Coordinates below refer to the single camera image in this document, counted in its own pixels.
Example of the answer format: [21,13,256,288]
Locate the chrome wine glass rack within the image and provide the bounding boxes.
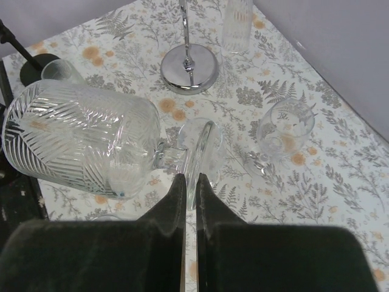
[160,1,219,96]

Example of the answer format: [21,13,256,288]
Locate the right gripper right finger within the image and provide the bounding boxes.
[196,174,377,291]

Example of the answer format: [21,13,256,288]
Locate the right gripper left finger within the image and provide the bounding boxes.
[1,174,186,291]

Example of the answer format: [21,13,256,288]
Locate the ribbed flute glass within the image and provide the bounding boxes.
[221,0,253,54]

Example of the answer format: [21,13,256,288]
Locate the floral tablecloth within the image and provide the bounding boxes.
[1,0,389,292]

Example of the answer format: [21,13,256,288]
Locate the patterned tumbler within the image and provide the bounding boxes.
[41,59,86,85]
[1,78,227,210]

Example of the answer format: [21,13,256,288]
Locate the middle wine glass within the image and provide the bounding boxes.
[247,99,315,176]

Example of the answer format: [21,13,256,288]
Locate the black microphone stand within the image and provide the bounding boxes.
[1,21,60,86]

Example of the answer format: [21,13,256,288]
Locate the black table front rail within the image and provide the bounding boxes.
[0,60,49,244]

